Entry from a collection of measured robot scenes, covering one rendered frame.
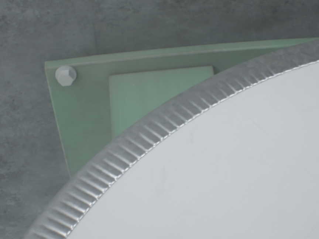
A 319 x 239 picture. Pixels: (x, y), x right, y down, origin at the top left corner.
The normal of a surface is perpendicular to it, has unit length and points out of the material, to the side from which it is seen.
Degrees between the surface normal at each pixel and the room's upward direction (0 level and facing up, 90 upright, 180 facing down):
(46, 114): 0
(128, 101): 90
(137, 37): 0
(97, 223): 90
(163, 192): 90
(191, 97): 92
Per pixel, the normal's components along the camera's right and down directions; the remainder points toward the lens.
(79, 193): -0.07, -0.69
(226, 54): 0.09, 0.72
